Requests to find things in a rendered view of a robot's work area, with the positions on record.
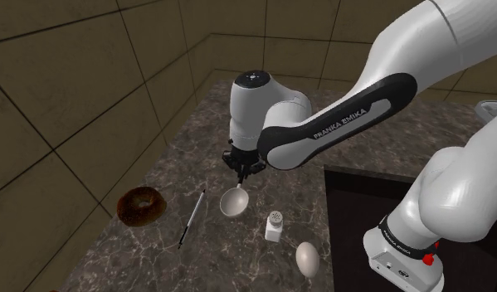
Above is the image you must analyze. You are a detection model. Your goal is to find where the silver ladle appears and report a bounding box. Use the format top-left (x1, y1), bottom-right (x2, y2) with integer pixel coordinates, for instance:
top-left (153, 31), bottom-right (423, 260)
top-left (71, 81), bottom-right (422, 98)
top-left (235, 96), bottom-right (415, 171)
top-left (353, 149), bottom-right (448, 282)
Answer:
top-left (219, 182), bottom-right (251, 218)

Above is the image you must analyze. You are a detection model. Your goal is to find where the white salt shaker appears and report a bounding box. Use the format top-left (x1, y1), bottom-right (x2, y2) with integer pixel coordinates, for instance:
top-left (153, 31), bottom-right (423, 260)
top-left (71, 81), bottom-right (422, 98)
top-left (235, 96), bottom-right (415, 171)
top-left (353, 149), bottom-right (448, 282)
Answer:
top-left (264, 210), bottom-right (285, 243)

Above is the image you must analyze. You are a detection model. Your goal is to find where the silver and black pen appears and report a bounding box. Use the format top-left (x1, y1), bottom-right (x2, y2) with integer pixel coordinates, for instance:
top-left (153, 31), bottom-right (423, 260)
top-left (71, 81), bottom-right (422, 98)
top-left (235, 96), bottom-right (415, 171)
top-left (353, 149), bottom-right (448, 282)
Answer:
top-left (177, 188), bottom-right (207, 250)

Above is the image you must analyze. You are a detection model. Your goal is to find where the white egg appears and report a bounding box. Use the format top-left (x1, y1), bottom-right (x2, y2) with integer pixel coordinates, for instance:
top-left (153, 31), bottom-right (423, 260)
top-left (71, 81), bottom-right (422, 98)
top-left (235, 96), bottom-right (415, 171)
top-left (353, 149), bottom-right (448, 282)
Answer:
top-left (295, 241), bottom-right (320, 279)

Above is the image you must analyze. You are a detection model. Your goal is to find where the brown bagel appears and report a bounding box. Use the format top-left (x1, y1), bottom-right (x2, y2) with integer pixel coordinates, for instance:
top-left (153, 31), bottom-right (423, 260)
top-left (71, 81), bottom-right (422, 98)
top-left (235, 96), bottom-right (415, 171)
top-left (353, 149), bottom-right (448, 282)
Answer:
top-left (116, 186), bottom-right (168, 228)

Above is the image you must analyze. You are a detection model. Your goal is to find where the dark robot stand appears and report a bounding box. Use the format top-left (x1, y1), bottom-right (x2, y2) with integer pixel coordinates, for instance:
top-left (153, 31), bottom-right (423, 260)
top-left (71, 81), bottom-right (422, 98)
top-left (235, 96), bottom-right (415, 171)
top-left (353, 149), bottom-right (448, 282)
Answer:
top-left (323, 164), bottom-right (497, 292)

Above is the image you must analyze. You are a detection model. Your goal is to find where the grey bowl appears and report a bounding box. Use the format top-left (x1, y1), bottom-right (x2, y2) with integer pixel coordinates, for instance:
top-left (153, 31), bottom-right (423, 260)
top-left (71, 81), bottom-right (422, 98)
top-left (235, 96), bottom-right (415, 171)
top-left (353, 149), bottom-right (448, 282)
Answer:
top-left (474, 100), bottom-right (497, 125)

